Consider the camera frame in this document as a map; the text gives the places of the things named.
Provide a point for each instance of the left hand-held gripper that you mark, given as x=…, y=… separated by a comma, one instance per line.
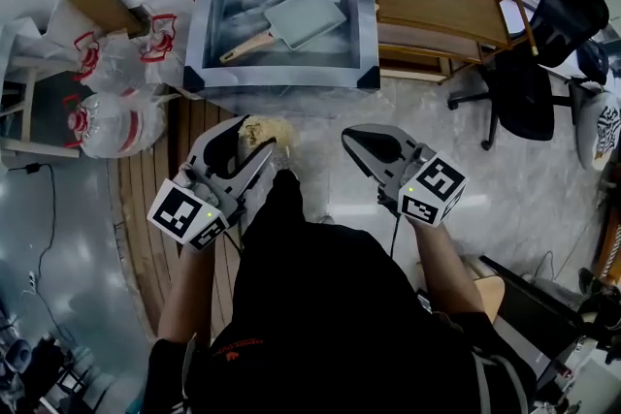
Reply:
x=182, y=213

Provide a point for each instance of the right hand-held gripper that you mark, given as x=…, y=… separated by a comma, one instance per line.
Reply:
x=436, y=181

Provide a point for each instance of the beige scrub sponge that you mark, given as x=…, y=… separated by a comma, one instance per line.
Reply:
x=264, y=131

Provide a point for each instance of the person's right forearm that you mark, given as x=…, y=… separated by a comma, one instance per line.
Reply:
x=448, y=271

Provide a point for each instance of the person's left forearm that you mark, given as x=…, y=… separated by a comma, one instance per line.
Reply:
x=191, y=291

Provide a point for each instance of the person's black trouser leg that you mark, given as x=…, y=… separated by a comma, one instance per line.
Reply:
x=287, y=196

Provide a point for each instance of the silver metal sink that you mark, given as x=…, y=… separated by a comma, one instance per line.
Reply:
x=281, y=73

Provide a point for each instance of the wooden slatted floor platform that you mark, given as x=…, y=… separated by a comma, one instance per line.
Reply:
x=145, y=218

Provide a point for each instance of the wooden slatted table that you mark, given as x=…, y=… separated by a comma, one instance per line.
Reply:
x=432, y=0

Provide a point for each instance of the black office chair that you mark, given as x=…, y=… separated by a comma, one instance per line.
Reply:
x=529, y=87

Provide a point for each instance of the person's black shirt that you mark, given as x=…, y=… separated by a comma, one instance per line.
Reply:
x=330, y=320

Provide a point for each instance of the small brown cardboard box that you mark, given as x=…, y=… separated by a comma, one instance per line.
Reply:
x=104, y=5

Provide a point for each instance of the light wooden stool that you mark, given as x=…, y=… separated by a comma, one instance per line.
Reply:
x=29, y=77

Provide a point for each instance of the black flat monitor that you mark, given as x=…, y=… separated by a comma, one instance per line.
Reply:
x=529, y=305

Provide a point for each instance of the white cushion with black print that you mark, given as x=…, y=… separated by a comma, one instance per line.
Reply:
x=601, y=126

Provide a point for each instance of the white plastic bag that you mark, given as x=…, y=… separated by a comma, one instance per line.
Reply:
x=29, y=34

